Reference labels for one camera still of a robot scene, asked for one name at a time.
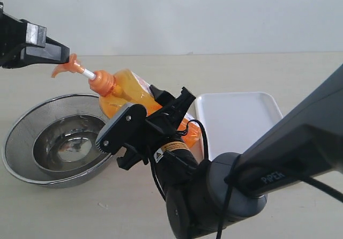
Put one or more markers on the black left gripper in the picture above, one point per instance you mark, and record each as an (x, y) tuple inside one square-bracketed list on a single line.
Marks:
[(28, 44)]

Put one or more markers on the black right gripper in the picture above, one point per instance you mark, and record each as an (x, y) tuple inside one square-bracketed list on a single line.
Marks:
[(170, 123)]

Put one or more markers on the orange pump soap bottle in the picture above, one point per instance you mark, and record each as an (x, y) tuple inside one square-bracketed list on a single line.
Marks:
[(114, 90)]

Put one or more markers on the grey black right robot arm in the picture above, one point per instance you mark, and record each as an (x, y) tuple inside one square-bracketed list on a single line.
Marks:
[(205, 197)]

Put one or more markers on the small stainless steel bowl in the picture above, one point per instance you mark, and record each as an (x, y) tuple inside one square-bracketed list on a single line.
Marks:
[(66, 147)]

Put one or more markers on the steel mesh colander bowl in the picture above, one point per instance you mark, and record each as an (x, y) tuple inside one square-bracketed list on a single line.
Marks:
[(17, 153)]

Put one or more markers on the white rectangular plastic tray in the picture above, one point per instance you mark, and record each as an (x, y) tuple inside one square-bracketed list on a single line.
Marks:
[(235, 121)]

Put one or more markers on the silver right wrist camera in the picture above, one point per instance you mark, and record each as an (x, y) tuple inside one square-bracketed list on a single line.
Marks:
[(120, 128)]

